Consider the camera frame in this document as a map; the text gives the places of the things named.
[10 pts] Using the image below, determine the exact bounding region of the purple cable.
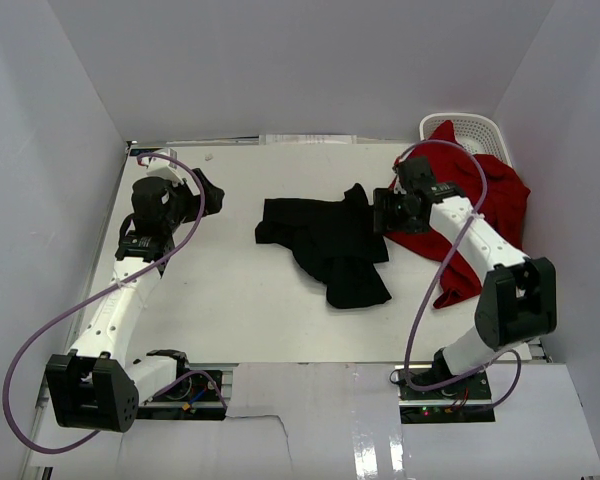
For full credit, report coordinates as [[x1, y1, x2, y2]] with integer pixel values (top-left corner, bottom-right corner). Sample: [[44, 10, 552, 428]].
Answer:
[[2, 152, 229, 455], [393, 140, 523, 420]]

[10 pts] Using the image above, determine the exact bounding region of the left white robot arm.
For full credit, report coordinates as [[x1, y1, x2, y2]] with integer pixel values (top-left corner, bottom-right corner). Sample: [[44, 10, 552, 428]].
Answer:
[[45, 168, 224, 432]]

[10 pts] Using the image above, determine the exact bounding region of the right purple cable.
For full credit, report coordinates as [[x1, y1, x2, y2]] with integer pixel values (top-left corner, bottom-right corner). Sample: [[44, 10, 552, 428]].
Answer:
[[393, 140, 523, 420]]

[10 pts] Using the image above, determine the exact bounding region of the black t shirt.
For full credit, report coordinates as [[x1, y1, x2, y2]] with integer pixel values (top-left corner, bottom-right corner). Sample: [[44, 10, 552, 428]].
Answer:
[[255, 183, 392, 310]]

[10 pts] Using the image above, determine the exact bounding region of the white plastic basket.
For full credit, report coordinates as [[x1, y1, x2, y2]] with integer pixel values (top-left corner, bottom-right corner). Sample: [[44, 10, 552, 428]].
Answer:
[[419, 112, 513, 167]]

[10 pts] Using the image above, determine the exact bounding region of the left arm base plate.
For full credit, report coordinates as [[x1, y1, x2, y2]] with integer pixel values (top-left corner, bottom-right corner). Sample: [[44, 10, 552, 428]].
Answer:
[[136, 368, 233, 421]]

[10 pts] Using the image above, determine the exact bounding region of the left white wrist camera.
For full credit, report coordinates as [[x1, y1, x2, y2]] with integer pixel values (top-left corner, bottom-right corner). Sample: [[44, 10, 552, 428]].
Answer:
[[136, 148, 185, 184]]

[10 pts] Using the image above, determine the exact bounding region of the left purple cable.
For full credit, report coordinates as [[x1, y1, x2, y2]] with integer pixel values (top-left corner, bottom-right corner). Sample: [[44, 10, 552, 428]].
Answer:
[[2, 152, 229, 455]]

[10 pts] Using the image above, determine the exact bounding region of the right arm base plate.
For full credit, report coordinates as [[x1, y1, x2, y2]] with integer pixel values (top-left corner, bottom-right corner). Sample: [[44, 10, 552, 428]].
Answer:
[[389, 369, 495, 425]]

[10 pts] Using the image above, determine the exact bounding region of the red t shirt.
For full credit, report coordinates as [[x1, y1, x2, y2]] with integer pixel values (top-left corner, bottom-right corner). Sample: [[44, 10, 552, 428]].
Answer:
[[386, 121, 530, 309]]

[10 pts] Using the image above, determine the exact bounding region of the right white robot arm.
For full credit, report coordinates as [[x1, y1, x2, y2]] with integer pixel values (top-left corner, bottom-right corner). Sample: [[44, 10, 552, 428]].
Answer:
[[374, 157, 557, 399]]

